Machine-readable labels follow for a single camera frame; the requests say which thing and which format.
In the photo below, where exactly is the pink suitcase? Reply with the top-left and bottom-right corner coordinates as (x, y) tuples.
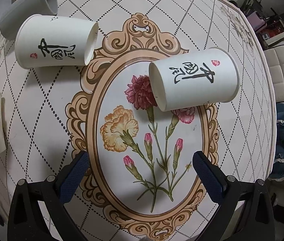
(247, 11), (267, 33)

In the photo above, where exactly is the grey ribbed cup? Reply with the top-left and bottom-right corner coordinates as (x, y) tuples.
(0, 0), (58, 40)

